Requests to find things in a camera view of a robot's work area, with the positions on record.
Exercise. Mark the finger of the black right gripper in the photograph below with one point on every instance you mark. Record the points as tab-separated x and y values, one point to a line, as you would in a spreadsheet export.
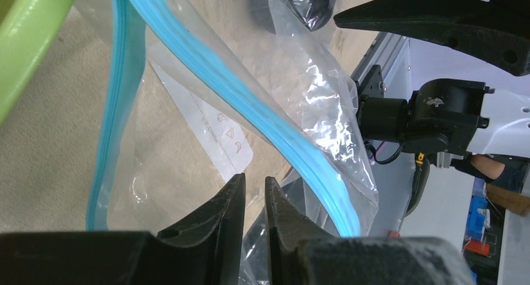
495	31

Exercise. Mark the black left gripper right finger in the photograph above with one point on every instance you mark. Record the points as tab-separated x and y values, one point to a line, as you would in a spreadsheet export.
300	252

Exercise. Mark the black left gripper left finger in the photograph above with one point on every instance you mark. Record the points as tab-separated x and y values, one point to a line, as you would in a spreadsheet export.
204	247

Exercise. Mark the clear zip top bag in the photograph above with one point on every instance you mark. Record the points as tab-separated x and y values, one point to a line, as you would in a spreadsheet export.
201	90

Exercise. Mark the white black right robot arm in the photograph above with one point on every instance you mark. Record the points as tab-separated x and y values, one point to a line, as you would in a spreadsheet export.
451	115

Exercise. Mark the person in background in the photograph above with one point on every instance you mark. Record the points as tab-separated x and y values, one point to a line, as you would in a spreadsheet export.
504	183

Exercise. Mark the green plastic tray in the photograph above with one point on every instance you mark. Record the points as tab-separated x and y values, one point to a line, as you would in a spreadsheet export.
28	27

